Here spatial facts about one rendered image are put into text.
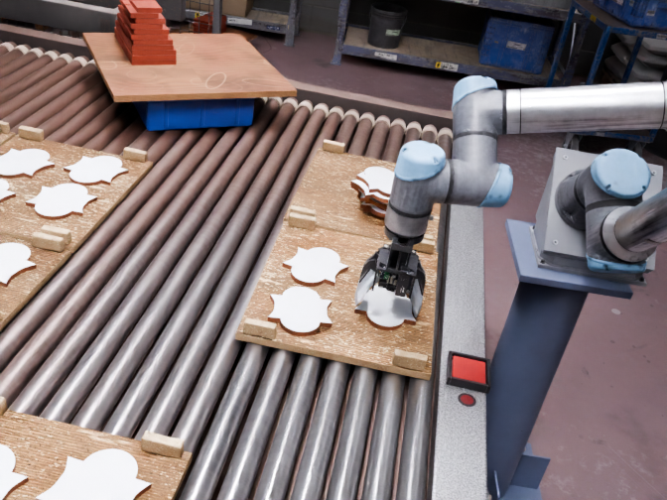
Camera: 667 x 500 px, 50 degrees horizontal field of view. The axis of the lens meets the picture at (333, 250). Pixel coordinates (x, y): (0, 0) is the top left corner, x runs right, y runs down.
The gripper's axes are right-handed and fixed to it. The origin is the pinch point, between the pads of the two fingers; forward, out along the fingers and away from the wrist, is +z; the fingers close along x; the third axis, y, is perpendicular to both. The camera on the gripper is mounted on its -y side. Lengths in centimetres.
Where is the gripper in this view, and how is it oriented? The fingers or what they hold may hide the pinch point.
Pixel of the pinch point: (386, 306)
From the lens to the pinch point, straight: 138.7
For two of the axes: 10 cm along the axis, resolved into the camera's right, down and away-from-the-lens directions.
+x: 9.8, 2.0, -0.6
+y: -1.6, 5.7, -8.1
